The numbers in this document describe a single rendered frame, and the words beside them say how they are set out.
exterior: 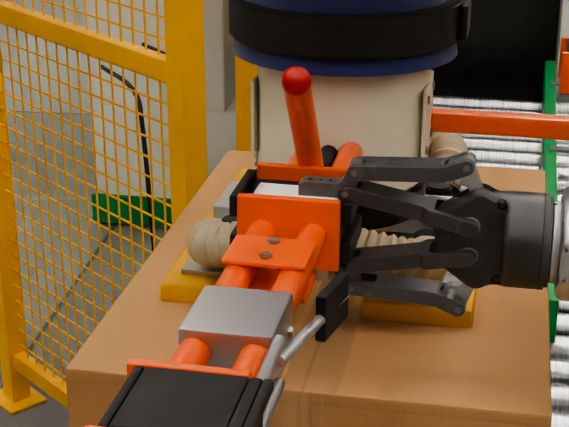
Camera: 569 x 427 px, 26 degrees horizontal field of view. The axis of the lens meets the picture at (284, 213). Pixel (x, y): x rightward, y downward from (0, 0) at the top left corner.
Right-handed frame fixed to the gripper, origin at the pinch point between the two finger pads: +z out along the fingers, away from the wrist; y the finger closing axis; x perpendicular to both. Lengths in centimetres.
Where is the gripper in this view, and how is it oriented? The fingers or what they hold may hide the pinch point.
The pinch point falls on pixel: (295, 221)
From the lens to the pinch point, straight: 99.2
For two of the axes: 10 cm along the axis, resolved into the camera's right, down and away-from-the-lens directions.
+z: -9.8, -0.8, 1.8
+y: 0.0, 9.3, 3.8
